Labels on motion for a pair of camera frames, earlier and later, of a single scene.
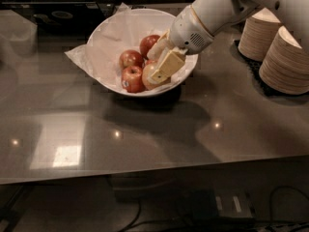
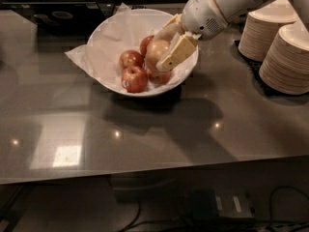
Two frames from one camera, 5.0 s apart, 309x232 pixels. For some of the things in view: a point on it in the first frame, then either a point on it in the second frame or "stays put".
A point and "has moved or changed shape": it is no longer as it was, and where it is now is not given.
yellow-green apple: x=148 y=81 has moved or changed shape
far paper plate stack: x=257 y=33 stays put
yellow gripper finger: x=159 y=47 to x=173 y=28
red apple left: x=130 y=58 stays put
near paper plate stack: x=285 y=66 stays put
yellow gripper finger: x=170 y=65 stays put
